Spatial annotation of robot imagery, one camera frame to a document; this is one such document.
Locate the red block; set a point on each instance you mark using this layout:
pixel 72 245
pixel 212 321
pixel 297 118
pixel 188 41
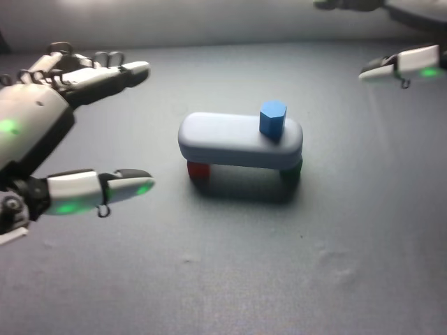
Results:
pixel 199 170

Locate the blue hexagonal block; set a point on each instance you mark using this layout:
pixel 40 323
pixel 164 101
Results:
pixel 272 120

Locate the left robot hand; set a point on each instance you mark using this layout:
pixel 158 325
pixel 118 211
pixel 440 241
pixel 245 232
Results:
pixel 31 118

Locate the grey table cloth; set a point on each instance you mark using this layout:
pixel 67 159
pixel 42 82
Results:
pixel 223 272

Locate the green block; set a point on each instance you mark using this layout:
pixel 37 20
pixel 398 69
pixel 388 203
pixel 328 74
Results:
pixel 292 171

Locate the lavender rounded case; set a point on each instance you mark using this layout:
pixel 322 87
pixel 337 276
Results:
pixel 227 139

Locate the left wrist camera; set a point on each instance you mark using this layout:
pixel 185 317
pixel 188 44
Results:
pixel 12 216

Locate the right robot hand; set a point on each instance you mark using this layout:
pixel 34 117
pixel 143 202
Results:
pixel 412 64

